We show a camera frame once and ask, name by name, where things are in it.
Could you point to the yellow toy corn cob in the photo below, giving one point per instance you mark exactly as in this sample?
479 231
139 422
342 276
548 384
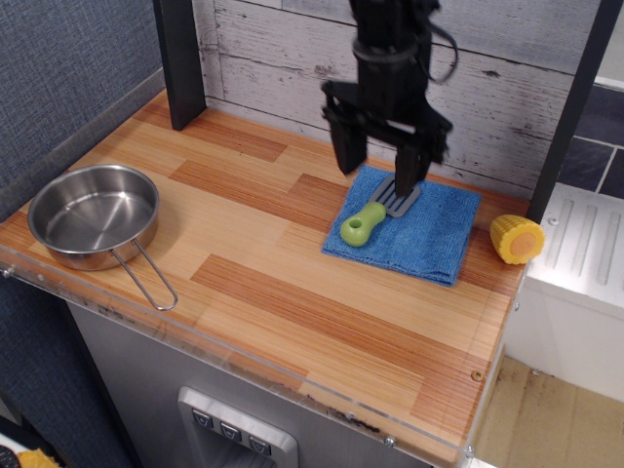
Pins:
516 239

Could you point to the yellow toy at bottom left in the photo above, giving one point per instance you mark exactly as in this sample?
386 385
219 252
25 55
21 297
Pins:
36 459

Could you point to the grey toy fridge dispenser panel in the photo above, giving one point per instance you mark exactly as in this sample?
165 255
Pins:
222 436

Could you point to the clear acrylic table edge guard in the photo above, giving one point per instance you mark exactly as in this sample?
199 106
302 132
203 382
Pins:
375 376

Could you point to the green handled grey spatula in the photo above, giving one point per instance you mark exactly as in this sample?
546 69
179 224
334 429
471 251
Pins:
356 230

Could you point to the stainless steel pan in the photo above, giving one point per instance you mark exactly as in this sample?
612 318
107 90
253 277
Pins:
99 217

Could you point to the black frame post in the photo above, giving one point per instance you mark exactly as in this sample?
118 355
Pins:
587 70
180 57

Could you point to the black left frame post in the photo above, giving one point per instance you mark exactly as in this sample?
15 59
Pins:
180 57

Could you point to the blue folded cloth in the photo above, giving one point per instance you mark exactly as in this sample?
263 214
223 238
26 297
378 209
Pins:
428 242

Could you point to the black right frame post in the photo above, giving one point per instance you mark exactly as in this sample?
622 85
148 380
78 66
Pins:
587 70

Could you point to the white toy sink drainboard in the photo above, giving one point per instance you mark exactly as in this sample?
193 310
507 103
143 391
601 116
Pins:
568 316

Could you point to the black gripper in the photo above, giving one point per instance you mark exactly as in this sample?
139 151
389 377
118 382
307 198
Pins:
388 102

